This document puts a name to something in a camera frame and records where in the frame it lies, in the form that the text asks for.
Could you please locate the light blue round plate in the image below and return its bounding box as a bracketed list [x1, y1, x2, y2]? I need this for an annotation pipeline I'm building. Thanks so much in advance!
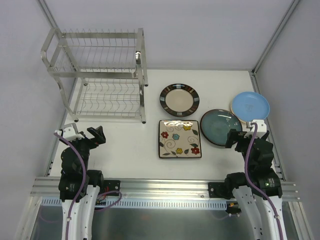
[232, 91, 270, 122]

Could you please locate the cream plate under blue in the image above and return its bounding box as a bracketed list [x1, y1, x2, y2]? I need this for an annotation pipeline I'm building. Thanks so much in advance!
[230, 102, 247, 124]

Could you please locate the aluminium mounting rail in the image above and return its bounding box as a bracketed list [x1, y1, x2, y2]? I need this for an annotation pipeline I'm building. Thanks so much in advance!
[29, 176, 301, 201]

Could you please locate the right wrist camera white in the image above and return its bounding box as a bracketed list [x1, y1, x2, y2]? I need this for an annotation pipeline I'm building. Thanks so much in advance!
[244, 119, 267, 139]

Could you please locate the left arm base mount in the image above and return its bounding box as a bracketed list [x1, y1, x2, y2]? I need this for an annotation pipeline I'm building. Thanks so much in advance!
[102, 179, 121, 197]

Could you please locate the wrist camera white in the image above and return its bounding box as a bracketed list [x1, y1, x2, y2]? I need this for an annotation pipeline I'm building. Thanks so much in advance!
[54, 122, 85, 142]
[244, 119, 267, 139]

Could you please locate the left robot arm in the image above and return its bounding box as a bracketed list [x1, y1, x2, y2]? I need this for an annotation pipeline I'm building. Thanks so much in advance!
[54, 123, 106, 240]

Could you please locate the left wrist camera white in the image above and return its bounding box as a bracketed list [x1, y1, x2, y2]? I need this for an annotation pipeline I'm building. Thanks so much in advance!
[54, 122, 85, 142]

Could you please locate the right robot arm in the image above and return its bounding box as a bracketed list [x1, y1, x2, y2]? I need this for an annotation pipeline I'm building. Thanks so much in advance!
[224, 129, 288, 240]

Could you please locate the square floral plate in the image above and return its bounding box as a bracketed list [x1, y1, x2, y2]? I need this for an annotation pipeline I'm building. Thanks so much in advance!
[158, 120, 202, 159]

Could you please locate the round plate dark patterned rim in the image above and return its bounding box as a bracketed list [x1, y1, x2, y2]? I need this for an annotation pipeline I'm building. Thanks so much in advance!
[159, 83, 200, 118]

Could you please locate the steel two-tier dish rack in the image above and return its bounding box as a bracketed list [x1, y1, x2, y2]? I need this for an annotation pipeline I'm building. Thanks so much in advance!
[40, 27, 149, 124]

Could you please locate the white slotted cable duct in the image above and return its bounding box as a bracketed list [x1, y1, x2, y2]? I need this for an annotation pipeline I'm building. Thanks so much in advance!
[40, 197, 227, 211]

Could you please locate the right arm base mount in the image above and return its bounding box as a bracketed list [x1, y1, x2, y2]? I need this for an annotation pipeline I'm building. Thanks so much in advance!
[207, 182, 228, 199]

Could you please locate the teal round glazed plate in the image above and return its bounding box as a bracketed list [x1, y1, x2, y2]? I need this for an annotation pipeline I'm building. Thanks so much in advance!
[200, 109, 243, 147]

